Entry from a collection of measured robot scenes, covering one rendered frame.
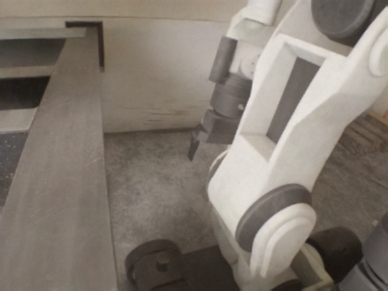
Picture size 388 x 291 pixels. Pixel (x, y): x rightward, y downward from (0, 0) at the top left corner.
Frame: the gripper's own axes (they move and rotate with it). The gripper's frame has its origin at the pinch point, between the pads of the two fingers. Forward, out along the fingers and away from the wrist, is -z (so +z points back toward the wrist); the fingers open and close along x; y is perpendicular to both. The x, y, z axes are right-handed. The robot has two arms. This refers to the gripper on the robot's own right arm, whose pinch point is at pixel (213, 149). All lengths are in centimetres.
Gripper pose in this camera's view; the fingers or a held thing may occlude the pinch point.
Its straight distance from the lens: 68.8
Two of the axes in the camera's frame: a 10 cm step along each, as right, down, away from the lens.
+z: 2.8, -8.5, -4.4
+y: 3.7, 5.2, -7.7
